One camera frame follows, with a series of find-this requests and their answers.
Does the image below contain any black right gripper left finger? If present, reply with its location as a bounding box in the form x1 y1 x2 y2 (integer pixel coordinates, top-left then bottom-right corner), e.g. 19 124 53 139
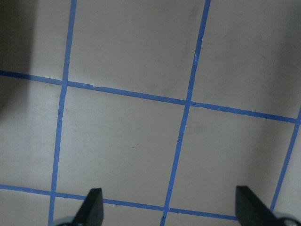
71 188 104 226

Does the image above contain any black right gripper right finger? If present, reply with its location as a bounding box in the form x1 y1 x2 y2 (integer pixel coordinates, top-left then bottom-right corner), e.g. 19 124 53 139
235 186 285 226

